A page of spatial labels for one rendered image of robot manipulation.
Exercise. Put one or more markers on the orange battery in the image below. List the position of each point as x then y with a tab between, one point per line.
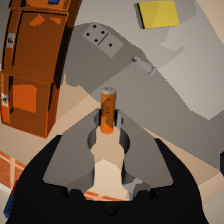
108	99

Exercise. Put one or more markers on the grey domino tile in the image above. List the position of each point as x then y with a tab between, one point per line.
103	39

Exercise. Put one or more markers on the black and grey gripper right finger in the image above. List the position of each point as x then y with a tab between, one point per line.
150	165

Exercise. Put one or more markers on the orange rack of bins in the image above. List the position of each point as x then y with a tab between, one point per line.
36	39

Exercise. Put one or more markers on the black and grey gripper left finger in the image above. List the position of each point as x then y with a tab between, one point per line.
65	163

